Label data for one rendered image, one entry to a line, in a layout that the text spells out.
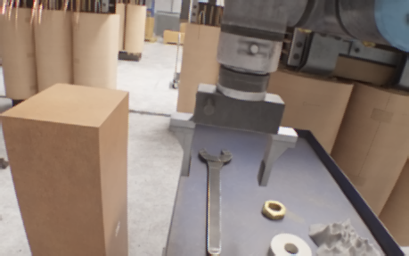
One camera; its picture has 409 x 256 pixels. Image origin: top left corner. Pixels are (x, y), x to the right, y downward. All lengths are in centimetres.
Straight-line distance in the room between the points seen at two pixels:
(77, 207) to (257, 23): 79
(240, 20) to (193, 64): 230
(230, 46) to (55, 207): 79
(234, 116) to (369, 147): 101
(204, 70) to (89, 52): 114
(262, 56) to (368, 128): 100
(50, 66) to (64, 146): 223
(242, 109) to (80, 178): 60
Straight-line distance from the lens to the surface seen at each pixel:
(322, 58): 111
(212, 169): 67
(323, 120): 115
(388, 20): 28
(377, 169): 142
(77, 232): 103
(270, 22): 35
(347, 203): 72
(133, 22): 650
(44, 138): 85
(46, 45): 300
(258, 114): 40
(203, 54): 261
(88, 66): 284
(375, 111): 129
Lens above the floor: 123
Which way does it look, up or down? 23 degrees down
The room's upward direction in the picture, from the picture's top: 9 degrees clockwise
